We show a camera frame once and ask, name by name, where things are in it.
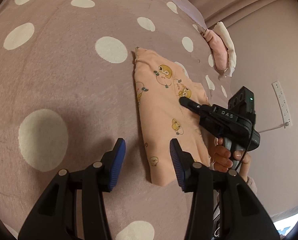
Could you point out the white power strip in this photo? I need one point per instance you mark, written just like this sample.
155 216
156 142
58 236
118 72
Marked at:
282 105

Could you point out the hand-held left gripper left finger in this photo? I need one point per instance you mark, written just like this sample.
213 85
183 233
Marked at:
117 165

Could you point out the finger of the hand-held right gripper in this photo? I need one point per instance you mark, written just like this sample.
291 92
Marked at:
188 103

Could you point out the mauve polka dot blanket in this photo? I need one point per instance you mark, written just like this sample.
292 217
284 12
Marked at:
64 67

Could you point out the pink cartoon print shirt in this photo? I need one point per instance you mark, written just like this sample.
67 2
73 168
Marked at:
158 120

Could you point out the person's right hand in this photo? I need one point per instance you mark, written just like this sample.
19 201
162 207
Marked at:
221 158

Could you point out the pink folded cloth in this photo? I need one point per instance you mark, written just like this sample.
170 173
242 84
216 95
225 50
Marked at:
217 50

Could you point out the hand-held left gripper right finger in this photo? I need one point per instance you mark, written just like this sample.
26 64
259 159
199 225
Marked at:
176 165

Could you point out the white folded cloth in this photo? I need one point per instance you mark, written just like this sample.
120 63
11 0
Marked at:
230 45

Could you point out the person's right forearm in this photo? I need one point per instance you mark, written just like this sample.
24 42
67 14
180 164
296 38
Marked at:
250 184

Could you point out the pink curtain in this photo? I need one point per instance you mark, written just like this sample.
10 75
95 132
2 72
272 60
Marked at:
238 0

